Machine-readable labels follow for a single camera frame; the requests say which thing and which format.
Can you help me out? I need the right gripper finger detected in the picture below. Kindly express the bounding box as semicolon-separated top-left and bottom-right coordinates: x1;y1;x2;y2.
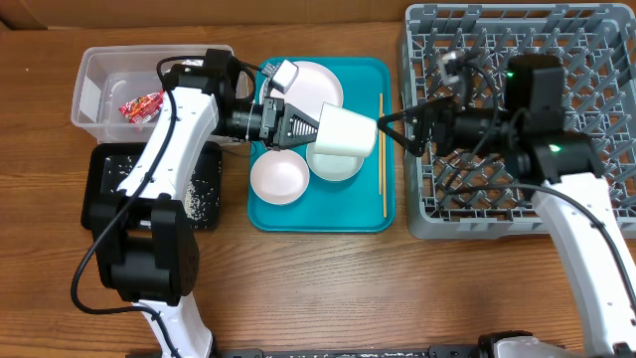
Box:
379;126;425;157
378;104;422;127

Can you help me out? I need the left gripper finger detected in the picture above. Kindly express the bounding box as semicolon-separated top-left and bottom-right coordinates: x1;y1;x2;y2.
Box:
283;103;319;130
280;127;318;149

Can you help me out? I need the white cup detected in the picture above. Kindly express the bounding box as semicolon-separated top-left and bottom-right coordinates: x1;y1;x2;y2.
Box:
314;102;378;158

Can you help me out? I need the large white plate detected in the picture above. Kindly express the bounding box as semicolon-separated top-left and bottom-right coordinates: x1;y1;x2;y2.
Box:
259;61;344;119

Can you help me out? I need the small white plate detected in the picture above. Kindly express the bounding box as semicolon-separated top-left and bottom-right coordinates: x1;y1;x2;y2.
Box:
249;150;310;206

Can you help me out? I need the grey bowl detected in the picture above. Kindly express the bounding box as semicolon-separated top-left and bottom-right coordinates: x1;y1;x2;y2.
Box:
306;143;364;182

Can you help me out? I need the red snack wrapper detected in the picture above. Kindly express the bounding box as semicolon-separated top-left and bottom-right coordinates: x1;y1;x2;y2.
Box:
118;91;163;124

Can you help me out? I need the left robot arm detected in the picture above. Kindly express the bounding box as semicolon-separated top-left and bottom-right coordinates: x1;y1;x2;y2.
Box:
71;49;319;357

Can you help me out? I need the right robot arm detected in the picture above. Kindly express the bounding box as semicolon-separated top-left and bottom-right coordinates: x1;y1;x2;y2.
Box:
378;54;635;357

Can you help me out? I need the wooden chopstick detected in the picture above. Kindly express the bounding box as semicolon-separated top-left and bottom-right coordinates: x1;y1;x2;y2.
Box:
382;133;388;218
377;92;384;196

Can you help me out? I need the grey dish rack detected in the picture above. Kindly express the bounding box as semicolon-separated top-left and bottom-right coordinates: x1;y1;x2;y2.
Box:
398;3;635;239

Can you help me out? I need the teal serving tray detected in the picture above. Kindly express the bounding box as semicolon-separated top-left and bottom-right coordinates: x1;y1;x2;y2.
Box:
246;57;396;233

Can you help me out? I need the spilled rice pile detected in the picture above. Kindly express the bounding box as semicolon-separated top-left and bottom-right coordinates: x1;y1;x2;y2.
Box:
101;154;220;223

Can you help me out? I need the black tray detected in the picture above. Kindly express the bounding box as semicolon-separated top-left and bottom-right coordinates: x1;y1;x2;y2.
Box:
80;142;223;231

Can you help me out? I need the clear plastic bin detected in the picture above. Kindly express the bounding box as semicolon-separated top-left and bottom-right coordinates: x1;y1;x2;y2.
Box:
71;44;249;147

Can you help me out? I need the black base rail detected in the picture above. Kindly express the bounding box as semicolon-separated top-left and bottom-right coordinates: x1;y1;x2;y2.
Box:
124;330;567;358

